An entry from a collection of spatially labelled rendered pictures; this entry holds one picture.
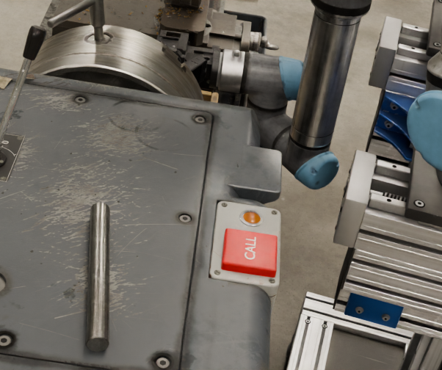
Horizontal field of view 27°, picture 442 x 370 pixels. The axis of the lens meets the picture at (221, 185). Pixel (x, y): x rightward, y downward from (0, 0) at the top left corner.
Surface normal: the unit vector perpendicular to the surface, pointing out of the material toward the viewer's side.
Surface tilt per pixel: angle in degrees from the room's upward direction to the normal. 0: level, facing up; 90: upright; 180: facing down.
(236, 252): 0
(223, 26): 0
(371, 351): 0
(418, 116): 97
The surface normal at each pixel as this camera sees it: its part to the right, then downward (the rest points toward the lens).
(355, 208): -0.24, 0.58
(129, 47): 0.29, -0.74
